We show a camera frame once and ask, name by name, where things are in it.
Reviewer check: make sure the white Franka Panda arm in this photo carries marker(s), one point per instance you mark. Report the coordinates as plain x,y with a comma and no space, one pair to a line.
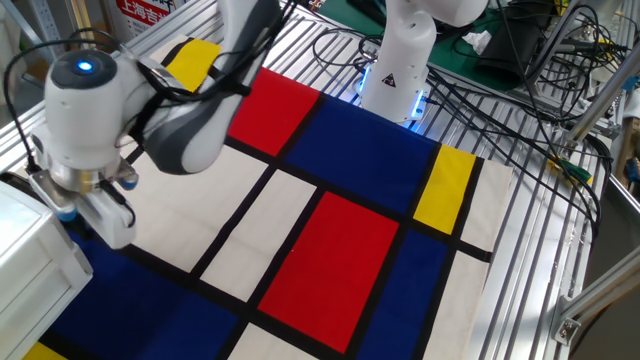
85,130

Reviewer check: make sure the perforated steel upright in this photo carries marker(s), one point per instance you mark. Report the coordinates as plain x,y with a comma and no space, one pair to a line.
47,30

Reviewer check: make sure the crumpled white tissue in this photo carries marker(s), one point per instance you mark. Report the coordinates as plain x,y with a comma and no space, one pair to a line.
477,42

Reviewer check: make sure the red white printed sign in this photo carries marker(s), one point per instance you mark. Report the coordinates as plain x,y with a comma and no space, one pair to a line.
145,17

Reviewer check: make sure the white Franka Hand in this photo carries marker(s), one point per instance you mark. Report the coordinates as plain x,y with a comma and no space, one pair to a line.
112,220

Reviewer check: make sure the aluminium beam with corner bracket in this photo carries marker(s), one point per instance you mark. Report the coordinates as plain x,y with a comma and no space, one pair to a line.
600,292

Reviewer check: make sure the black box device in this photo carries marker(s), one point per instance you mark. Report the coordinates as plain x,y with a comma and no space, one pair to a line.
510,50

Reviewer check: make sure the white plastic drawer cabinet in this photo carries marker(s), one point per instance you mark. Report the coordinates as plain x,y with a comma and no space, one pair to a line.
30,260

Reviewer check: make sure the Mondrian colour block cloth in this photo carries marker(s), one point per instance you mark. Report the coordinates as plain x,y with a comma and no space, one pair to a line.
325,270

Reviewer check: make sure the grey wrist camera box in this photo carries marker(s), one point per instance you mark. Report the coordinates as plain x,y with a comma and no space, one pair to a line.
52,195

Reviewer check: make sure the aluminium frame post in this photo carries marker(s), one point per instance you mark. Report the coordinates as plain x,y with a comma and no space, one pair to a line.
600,100

